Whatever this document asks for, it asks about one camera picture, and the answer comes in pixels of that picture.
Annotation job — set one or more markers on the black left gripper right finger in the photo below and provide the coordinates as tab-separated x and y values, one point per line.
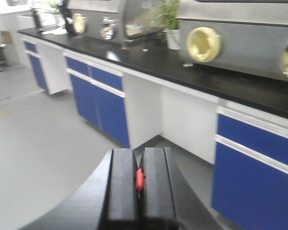
158	196

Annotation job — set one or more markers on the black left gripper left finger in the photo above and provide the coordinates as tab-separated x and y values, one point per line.
120	204

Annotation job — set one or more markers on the red plastic spoon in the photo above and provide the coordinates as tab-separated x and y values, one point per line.
140	180

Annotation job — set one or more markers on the blue and white lab cabinets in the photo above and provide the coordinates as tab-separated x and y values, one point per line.
236	122

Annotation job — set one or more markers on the black lab countertop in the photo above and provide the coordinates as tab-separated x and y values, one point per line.
182	64

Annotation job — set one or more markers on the steel glove box left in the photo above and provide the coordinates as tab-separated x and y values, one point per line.
121	22

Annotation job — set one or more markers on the steel glove box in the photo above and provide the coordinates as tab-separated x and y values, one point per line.
248	36
121	22

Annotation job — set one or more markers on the potted green plant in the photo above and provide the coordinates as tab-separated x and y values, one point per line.
162	17

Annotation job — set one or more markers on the steel glove box right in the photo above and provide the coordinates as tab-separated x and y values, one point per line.
248	36

